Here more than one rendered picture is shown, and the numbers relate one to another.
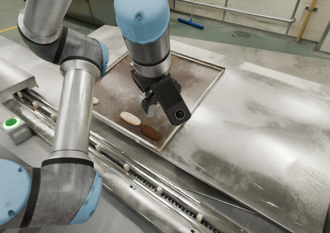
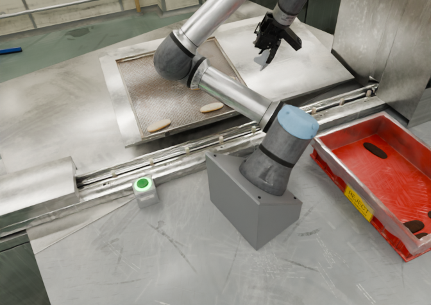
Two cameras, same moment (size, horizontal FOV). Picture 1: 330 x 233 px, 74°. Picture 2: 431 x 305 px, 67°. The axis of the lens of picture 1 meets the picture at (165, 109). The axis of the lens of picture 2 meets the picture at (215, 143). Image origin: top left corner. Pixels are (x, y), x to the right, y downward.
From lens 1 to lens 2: 105 cm
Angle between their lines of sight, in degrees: 39
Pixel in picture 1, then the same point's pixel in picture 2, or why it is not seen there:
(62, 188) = not seen: hidden behind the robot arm
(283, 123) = (283, 44)
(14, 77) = (54, 172)
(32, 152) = (181, 190)
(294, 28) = (127, 0)
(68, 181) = not seen: hidden behind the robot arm
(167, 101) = (293, 36)
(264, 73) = (238, 26)
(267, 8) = not seen: outside the picture
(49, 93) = (92, 167)
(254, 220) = (324, 96)
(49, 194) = not seen: hidden behind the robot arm
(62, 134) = (259, 99)
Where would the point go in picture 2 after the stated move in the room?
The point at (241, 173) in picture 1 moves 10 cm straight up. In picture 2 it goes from (301, 79) to (304, 58)
